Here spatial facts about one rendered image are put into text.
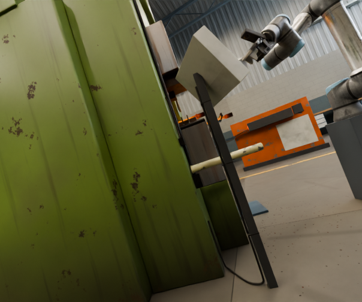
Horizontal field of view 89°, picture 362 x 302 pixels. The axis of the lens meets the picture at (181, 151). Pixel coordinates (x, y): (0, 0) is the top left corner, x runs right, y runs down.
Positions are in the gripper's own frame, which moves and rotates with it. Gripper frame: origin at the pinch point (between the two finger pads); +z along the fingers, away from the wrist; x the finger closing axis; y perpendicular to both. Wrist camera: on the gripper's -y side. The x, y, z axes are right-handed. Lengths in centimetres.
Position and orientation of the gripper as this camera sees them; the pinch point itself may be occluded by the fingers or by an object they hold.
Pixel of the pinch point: (243, 58)
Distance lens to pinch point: 105.0
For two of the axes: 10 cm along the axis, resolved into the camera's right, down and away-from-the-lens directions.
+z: -6.3, 7.2, -2.9
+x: -2.5, 1.6, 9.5
